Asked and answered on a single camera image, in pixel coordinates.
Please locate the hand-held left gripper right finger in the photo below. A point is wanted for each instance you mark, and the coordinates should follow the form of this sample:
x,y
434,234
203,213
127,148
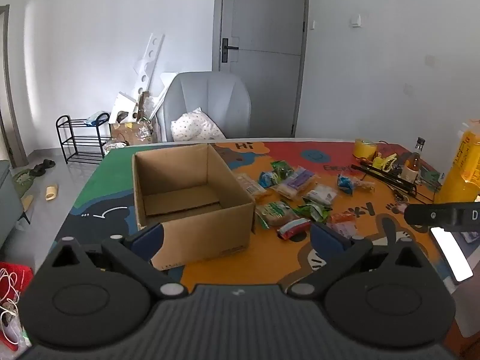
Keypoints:
x,y
327,239

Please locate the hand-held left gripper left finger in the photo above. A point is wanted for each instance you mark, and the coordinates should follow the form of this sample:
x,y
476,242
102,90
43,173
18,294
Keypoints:
x,y
148,239

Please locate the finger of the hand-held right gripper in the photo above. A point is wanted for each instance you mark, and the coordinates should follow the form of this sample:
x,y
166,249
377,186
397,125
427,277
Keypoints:
x,y
431,215

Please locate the pale lilac snack packet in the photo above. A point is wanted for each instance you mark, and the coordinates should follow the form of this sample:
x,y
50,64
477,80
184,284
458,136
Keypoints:
x,y
342,229

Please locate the orange snack packet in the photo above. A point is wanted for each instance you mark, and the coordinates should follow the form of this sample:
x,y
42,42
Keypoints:
x,y
342,217

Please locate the green snack packet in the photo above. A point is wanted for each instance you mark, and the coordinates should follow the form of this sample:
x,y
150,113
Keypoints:
x,y
313,211
282,169

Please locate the red snack packet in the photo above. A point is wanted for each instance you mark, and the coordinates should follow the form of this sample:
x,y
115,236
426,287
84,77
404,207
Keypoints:
x,y
294,228

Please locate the white snack packet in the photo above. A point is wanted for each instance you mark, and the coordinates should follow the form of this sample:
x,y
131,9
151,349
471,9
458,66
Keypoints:
x,y
319,194

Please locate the green bread packet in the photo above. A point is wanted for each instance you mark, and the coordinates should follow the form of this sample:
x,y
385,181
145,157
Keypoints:
x,y
277,213

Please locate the cardboard box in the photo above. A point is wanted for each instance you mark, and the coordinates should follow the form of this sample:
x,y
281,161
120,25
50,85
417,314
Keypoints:
x,y
210,228

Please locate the purple snack packet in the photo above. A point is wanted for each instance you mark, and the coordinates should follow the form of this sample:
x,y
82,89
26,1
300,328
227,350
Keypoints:
x,y
296,182

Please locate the clear peanut packet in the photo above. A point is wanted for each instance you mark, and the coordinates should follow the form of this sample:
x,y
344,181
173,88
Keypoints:
x,y
363,185

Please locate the small blue snack packet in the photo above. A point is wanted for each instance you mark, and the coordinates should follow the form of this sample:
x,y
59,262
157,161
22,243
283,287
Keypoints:
x,y
267,179

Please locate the beige biscuit packet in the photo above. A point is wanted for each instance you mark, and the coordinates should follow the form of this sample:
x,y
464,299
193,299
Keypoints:
x,y
250,185

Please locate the green flat object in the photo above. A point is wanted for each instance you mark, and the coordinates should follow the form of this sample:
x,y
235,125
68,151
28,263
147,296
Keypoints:
x,y
430,177

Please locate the smartphone with lit screen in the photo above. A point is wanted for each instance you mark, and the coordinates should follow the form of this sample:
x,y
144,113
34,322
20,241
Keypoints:
x,y
452,255

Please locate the large yellow bottle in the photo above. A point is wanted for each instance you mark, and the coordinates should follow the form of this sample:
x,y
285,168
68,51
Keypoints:
x,y
463,165

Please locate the glass bottle with amber liquid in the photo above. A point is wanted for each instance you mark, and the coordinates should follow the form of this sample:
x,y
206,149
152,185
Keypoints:
x,y
411,165

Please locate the colourful printed table mat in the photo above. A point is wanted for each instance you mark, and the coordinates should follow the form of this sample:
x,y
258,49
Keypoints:
x,y
375,210

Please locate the yellow plastic bag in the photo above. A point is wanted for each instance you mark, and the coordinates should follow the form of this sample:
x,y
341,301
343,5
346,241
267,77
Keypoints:
x,y
384,162

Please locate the yellow tape roll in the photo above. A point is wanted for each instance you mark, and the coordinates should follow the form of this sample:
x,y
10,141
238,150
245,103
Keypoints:
x,y
365,150

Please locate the white bucket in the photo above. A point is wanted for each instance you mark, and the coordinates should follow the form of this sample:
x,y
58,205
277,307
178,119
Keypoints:
x,y
115,146

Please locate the beige slipper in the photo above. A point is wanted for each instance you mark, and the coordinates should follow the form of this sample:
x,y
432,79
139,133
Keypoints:
x,y
51,192
27,202

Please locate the brown paper bag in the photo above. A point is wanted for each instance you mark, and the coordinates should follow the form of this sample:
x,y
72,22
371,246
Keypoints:
x,y
131,133

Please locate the black shoe rack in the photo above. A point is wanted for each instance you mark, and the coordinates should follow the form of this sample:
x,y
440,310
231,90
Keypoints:
x,y
78,138

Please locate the white dotted pillow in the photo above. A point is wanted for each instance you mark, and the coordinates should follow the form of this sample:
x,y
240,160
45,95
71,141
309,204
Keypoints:
x,y
195,125

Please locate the pair of dark slippers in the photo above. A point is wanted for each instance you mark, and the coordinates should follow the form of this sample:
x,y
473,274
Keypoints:
x,y
42,167

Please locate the red basket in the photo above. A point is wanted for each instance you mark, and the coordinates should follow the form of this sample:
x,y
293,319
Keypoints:
x,y
20,270

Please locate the blue item on rack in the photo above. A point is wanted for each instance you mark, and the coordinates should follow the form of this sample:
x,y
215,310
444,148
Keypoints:
x,y
95,119

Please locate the white foam block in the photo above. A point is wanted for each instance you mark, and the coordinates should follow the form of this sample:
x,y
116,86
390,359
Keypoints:
x,y
123,107

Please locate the green floor mat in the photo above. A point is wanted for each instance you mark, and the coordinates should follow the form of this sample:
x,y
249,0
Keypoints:
x,y
22,182

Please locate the grey sofa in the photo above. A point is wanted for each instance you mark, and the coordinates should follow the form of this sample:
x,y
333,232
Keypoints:
x,y
9,202

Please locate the white foam panel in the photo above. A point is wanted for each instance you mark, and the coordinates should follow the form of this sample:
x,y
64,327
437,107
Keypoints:
x,y
165,86

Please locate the grey upholstered chair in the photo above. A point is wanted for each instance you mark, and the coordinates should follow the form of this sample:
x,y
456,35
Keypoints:
x,y
210,93

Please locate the long white foam board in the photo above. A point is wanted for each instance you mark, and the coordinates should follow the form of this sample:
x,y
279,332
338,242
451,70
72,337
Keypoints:
x,y
150,63

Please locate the grey door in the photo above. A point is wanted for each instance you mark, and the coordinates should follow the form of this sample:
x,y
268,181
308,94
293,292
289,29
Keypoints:
x,y
262,45

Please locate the white light switch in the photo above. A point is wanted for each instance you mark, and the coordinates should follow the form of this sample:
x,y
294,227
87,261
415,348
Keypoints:
x,y
356,21

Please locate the grey door frame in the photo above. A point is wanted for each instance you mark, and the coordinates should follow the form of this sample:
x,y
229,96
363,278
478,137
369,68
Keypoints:
x,y
9,82

